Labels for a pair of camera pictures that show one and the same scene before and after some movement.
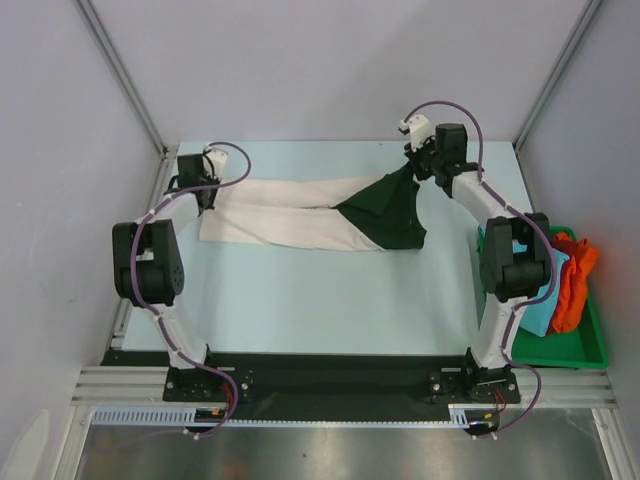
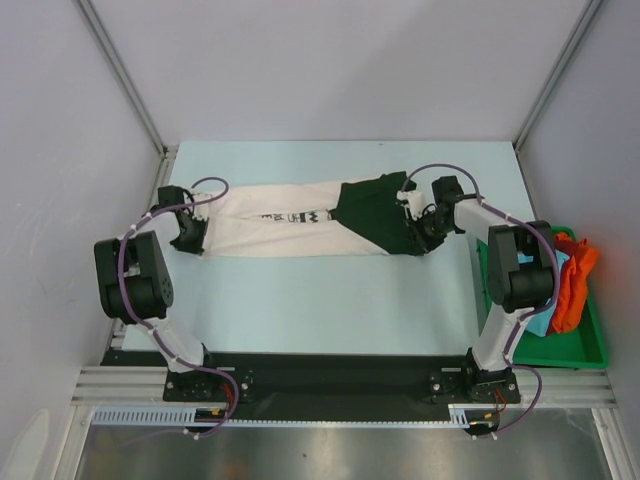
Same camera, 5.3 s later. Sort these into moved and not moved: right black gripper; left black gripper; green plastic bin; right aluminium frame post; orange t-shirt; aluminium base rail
Moved: left black gripper; right black gripper
Not moved: orange t-shirt; right aluminium frame post; green plastic bin; aluminium base rail
